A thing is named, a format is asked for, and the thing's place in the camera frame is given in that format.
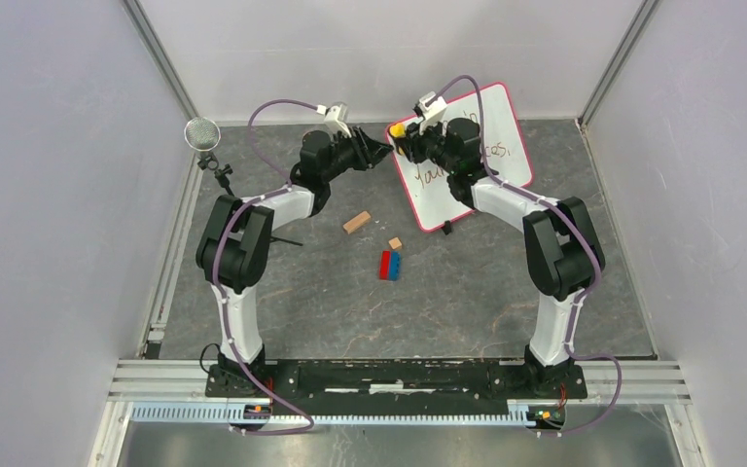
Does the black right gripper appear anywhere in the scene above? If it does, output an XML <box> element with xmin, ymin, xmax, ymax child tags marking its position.
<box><xmin>396</xmin><ymin>115</ymin><xmax>457</xmax><ymax>175</ymax></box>

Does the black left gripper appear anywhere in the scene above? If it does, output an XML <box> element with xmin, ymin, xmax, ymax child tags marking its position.
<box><xmin>322</xmin><ymin>126</ymin><xmax>394</xmax><ymax>184</ymax></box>

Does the yellow whiteboard eraser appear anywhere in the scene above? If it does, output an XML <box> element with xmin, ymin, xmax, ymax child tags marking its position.
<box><xmin>388</xmin><ymin>123</ymin><xmax>409</xmax><ymax>156</ymax></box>

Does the pink framed whiteboard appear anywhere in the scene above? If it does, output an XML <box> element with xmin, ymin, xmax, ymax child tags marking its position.
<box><xmin>386</xmin><ymin>82</ymin><xmax>533</xmax><ymax>233</ymax></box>

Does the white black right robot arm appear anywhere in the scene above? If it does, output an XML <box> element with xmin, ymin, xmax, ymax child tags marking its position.
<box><xmin>388</xmin><ymin>118</ymin><xmax>605</xmax><ymax>397</ymax></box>

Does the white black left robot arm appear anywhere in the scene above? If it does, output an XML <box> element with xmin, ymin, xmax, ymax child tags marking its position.
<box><xmin>196</xmin><ymin>126</ymin><xmax>393</xmax><ymax>397</ymax></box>

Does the long wooden block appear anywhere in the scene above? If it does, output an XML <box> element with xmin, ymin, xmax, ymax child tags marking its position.
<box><xmin>342</xmin><ymin>211</ymin><xmax>372</xmax><ymax>234</ymax></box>

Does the blue toy brick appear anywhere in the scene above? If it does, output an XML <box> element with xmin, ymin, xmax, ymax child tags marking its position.
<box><xmin>386</xmin><ymin>250</ymin><xmax>402</xmax><ymax>281</ymax></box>

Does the red toy brick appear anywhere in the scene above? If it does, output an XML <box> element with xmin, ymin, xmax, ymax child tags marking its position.
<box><xmin>378</xmin><ymin>250</ymin><xmax>392</xmax><ymax>280</ymax></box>

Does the silver mesh microphone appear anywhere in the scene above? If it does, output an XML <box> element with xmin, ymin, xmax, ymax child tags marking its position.
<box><xmin>184</xmin><ymin>117</ymin><xmax>221</xmax><ymax>152</ymax></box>

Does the aluminium corner profile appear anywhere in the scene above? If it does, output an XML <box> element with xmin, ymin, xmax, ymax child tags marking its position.
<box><xmin>121</xmin><ymin>0</ymin><xmax>199</xmax><ymax>120</ymax></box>
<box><xmin>577</xmin><ymin>0</ymin><xmax>661</xmax><ymax>132</ymax></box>

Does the left aluminium corner profile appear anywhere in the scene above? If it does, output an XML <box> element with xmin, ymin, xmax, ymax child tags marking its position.
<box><xmin>121</xmin><ymin>0</ymin><xmax>199</xmax><ymax>120</ymax></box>

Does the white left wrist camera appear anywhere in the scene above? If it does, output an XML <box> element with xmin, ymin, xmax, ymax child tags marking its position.
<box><xmin>316</xmin><ymin>102</ymin><xmax>352</xmax><ymax>137</ymax></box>

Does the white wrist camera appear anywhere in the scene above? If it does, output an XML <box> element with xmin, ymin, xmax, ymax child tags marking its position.
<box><xmin>414</xmin><ymin>92</ymin><xmax>447</xmax><ymax>131</ymax></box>
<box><xmin>316</xmin><ymin>102</ymin><xmax>352</xmax><ymax>137</ymax></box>

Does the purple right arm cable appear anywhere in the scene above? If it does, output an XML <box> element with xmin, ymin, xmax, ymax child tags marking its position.
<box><xmin>434</xmin><ymin>74</ymin><xmax>624</xmax><ymax>438</ymax></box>

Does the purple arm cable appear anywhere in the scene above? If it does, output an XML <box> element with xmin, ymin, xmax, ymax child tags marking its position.
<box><xmin>210</xmin><ymin>98</ymin><xmax>323</xmax><ymax>438</ymax></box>
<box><xmin>434</xmin><ymin>74</ymin><xmax>624</xmax><ymax>438</ymax></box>

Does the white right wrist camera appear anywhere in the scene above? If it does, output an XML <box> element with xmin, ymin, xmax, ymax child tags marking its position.
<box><xmin>414</xmin><ymin>92</ymin><xmax>447</xmax><ymax>131</ymax></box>

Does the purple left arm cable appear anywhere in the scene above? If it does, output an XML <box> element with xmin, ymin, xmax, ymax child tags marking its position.
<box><xmin>210</xmin><ymin>98</ymin><xmax>323</xmax><ymax>438</ymax></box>

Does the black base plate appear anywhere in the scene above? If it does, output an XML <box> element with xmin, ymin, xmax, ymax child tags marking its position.
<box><xmin>205</xmin><ymin>358</ymin><xmax>588</xmax><ymax>418</ymax></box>

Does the aluminium rail frame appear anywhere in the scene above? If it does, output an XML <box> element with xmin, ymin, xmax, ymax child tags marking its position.
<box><xmin>109</xmin><ymin>359</ymin><xmax>691</xmax><ymax>430</ymax></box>

